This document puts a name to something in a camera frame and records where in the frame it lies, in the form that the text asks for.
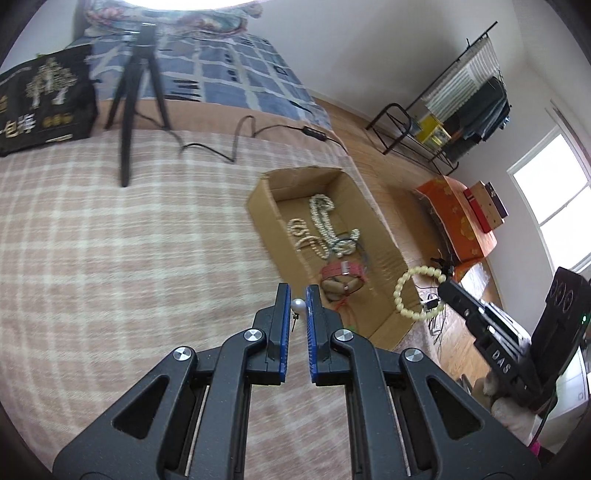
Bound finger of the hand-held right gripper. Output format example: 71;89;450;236
436;279;532;352

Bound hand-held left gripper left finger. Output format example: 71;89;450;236
52;282;293;480

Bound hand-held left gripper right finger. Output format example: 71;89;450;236
305;284;543;480

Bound cream bead bracelet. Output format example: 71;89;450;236
393;265;448;321

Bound clear bead bracelet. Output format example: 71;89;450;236
331;227;362;259

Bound cardboard box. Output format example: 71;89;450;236
245;167;416;349

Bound person's right forearm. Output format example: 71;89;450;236
480;369;544;448

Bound orange patterned box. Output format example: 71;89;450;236
413;174;499;278

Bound window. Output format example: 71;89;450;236
505;99;591;273

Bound beige plaid blanket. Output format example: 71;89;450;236
0;97;416;480

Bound yellow box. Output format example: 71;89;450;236
416;114;451;148

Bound dark hanging clothes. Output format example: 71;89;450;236
443;76;512;141

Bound black drying rack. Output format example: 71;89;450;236
366;21;513;176

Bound striped cloth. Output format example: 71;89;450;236
422;37;502;118

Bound black tripod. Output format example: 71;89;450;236
104;23;172;188

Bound blue plaid bedsheet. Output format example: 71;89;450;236
65;30;333;134

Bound folded floral quilt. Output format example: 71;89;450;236
83;0;264;35

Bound black snack bag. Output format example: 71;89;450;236
0;44;99;158

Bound jade pendant with red cord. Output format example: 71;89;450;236
330;293;358;333

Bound wooden bead bracelet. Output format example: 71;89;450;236
322;276;364;296

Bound black cable bundle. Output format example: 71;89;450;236
422;256;462;356

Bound red strap watch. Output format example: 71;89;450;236
320;260;369;281

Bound ivory bead string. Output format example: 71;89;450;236
294;235;331;259

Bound pearl necklace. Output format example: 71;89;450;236
308;195;340;247

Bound black power cable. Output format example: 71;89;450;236
168;115;352;164

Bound ring light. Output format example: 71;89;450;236
131;0;250;10

